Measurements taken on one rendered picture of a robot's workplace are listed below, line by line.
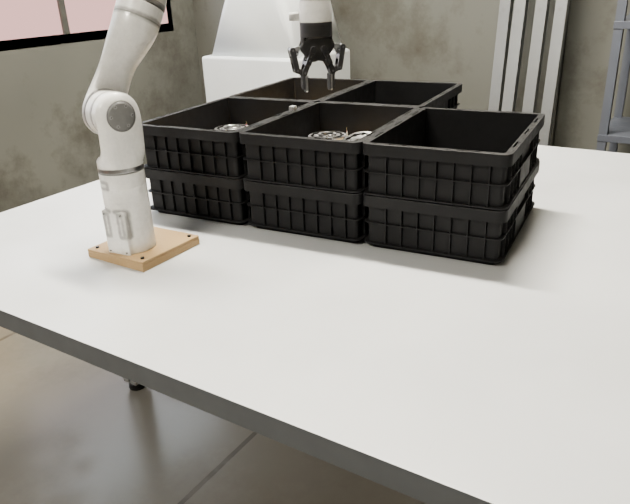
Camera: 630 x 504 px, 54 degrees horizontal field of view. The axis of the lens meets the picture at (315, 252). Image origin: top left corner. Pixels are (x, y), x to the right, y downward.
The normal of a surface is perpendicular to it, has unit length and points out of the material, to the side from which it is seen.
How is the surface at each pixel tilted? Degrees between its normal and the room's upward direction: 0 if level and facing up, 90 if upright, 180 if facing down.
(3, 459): 0
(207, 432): 0
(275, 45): 90
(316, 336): 0
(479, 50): 90
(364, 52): 90
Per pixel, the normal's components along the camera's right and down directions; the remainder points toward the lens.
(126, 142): 0.66, 0.30
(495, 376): -0.04, -0.92
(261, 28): -0.54, 0.36
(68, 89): 0.84, 0.18
